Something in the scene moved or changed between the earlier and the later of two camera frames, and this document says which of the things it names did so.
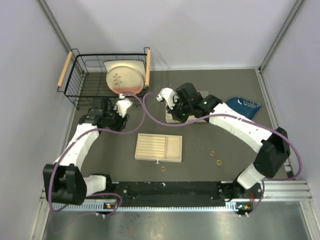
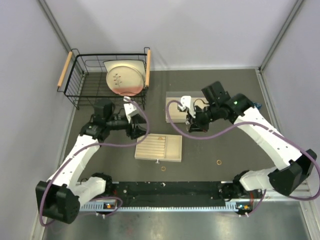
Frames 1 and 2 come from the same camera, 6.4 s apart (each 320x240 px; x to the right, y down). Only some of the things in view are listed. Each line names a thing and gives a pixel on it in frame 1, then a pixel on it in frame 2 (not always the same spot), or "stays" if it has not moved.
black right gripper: (174, 112) -> (197, 125)
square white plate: (138, 64) stays
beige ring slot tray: (159, 148) stays
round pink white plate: (125, 79) stays
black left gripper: (121, 122) -> (137, 130)
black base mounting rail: (182, 194) stays
